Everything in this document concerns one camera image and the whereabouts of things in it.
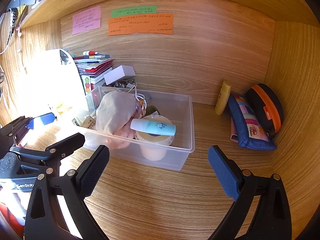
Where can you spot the cream jar with lid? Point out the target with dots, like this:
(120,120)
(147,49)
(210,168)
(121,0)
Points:
(153,152)

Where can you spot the small white box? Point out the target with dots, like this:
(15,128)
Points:
(119,73)

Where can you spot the white teal lotion tube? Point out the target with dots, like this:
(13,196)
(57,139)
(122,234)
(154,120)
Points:
(153,127)

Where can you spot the pink sticky note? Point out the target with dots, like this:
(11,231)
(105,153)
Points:
(86,20)

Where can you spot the orange sticky note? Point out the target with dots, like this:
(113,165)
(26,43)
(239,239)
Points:
(158,23)

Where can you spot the green spray bottle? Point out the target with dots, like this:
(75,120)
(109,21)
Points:
(152,110)

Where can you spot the blue patchwork pencil case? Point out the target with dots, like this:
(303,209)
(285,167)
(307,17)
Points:
(251,135)

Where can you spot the white cloth pouch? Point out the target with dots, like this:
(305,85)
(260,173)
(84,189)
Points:
(115,110)

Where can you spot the clear plastic storage bin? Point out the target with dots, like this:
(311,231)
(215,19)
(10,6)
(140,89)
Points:
(176,109)

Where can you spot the black orange round case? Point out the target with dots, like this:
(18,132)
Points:
(266,107)

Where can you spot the white bowl of trinkets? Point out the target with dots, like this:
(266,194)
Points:
(124,83)

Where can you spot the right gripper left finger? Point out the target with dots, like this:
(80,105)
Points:
(45,219)

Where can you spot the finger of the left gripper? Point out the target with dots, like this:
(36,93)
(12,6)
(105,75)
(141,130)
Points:
(60,149)
(36,122)

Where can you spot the fruit pattern box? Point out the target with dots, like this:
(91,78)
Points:
(87,84)

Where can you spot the green sticky note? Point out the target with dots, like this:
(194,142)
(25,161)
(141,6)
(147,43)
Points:
(137,10)

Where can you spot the pink wallet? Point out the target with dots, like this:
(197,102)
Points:
(234,134)

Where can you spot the stack of books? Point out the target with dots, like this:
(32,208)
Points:
(92,66)

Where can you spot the yellow cosmetic tube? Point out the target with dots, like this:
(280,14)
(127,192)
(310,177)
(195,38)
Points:
(223,97)

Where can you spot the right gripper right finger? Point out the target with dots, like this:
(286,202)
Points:
(272,218)

